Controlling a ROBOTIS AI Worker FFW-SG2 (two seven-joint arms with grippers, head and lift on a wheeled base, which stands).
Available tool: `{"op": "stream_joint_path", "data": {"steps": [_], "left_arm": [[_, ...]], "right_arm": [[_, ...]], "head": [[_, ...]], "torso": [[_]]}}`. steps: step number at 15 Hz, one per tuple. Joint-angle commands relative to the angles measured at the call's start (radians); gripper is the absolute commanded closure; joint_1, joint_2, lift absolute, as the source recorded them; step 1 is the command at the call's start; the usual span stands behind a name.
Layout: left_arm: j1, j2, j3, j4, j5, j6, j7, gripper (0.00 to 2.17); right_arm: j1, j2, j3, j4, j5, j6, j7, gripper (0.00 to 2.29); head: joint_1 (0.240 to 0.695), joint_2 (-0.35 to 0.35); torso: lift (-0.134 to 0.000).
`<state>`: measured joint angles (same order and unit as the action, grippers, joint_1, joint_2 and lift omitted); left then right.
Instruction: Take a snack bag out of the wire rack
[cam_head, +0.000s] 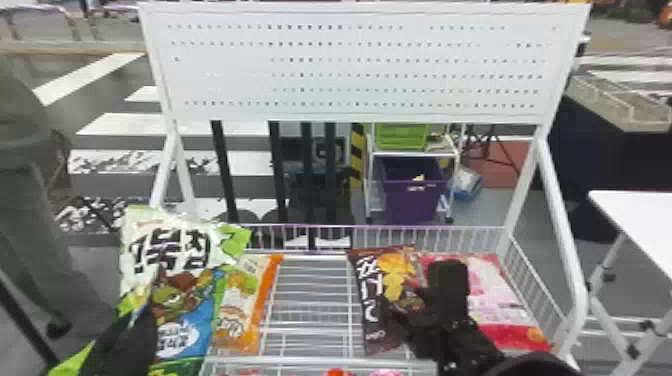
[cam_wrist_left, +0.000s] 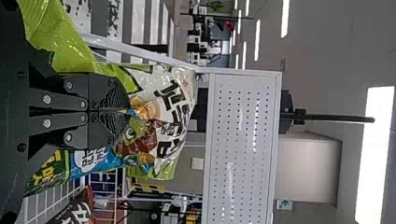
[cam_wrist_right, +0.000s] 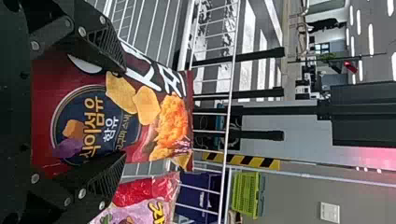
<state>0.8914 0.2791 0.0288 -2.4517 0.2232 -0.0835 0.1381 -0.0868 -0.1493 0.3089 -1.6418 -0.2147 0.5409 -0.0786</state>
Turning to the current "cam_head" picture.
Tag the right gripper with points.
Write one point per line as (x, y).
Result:
(430, 323)

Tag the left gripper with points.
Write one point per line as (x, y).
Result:
(126, 349)

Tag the green snack packet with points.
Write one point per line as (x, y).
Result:
(173, 246)

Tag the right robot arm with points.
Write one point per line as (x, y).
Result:
(472, 352)

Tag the brown snack packet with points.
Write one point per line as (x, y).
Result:
(375, 299)

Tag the pink snack packet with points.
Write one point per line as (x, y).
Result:
(498, 299)

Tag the purple crate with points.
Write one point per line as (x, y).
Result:
(412, 197)

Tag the orange snack packet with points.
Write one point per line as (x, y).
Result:
(246, 299)

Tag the green basket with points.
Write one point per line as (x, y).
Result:
(401, 136)

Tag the white side table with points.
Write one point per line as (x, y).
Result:
(638, 220)

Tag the yellow black striped post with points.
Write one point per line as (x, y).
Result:
(357, 152)

